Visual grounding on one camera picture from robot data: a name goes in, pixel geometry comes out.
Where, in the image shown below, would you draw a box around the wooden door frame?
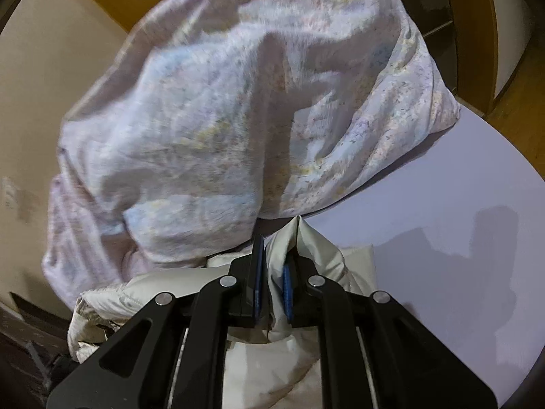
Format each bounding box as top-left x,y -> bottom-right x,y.
438,0 -> 545,116

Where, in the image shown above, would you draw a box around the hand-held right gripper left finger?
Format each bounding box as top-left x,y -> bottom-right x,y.
46,235 -> 273,409

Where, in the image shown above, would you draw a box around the dark wooden furniture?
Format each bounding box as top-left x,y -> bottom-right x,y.
0,292 -> 75,393

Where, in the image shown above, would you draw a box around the pastel floral duvet cover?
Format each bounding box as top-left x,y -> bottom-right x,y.
42,0 -> 463,307

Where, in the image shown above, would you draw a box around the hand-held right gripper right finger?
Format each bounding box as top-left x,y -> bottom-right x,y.
281,256 -> 500,409

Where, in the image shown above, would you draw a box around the beige puffer jacket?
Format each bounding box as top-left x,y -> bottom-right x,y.
68,215 -> 377,409

